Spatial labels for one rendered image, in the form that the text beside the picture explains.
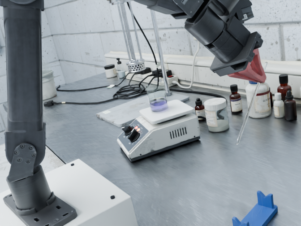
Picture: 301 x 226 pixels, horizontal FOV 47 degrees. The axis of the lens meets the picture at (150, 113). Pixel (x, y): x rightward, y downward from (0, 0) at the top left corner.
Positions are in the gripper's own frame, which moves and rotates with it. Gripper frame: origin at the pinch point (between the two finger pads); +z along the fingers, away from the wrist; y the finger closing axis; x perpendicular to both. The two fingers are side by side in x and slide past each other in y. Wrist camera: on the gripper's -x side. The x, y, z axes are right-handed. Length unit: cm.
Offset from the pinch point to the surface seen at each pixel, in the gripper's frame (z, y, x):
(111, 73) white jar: 7, 122, -38
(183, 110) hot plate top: -0.1, 22.9, 4.9
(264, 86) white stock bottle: 15.2, 14.9, -11.8
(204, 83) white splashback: 23, 55, -27
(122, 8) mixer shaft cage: -21, 52, -27
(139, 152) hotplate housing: -3.8, 27.8, 19.0
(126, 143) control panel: -6.0, 32.8, 17.5
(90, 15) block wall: -15, 149, -75
